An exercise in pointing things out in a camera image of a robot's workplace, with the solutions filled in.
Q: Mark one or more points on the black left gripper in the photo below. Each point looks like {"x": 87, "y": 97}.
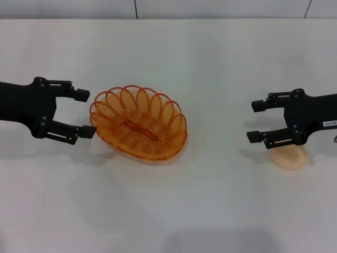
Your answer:
{"x": 29, "y": 105}

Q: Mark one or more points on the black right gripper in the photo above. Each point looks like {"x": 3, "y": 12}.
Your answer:
{"x": 310, "y": 113}

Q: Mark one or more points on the pale round bread bun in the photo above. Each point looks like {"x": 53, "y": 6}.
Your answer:
{"x": 289, "y": 159}

